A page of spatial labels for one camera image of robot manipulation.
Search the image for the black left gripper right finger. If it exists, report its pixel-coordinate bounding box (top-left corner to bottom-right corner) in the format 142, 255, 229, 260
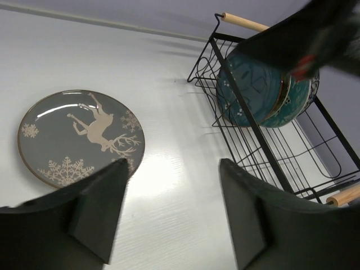
219, 159, 359, 269

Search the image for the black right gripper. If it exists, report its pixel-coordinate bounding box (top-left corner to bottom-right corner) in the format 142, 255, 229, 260
236, 1, 359, 78

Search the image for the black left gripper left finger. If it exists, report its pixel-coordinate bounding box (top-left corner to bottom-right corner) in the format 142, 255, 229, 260
1, 159, 129, 269

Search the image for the mint green flower plate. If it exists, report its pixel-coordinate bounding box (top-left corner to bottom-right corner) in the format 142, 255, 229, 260
259, 77, 311, 128

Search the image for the dark blue blossom plate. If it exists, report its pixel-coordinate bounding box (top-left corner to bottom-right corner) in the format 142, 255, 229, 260
217, 52, 284, 127

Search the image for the grey deer plate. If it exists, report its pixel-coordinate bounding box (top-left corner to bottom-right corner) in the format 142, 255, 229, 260
17, 89, 145, 188

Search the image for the blue white floral plate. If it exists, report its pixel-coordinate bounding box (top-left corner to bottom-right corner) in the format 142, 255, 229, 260
304, 70, 320, 111

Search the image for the black wire dish rack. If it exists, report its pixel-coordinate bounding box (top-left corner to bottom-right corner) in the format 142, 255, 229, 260
187, 30, 359, 203

